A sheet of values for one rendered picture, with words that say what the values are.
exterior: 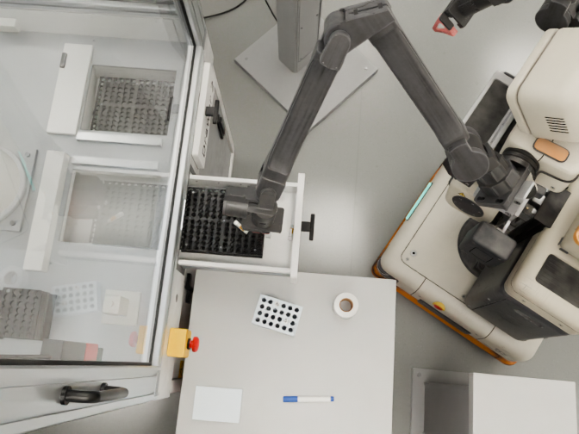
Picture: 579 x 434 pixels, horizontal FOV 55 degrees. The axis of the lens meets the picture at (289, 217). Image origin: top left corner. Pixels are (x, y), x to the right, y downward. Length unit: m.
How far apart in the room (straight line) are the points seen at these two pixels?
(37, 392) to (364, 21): 0.78
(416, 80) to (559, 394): 1.00
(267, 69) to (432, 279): 1.23
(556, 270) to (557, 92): 0.66
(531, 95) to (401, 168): 1.38
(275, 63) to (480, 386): 1.69
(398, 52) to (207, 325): 0.92
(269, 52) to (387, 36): 1.68
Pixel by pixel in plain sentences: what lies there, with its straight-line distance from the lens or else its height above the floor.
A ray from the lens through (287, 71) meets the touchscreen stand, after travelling 2.67.
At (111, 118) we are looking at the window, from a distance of 1.00.
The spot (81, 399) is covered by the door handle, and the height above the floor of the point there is 1.54.
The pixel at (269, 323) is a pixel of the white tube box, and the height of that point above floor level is 0.77.
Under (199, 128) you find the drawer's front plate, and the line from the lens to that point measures 1.58.
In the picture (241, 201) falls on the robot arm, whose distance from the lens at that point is 1.29.
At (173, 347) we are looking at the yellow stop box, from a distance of 1.48.
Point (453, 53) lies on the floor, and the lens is 2.87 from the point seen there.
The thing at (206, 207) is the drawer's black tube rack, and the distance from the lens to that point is 1.54.
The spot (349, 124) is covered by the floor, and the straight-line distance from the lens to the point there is 2.60.
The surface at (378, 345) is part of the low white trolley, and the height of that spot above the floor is 0.76.
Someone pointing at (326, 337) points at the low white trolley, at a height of 0.76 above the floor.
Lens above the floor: 2.36
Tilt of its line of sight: 75 degrees down
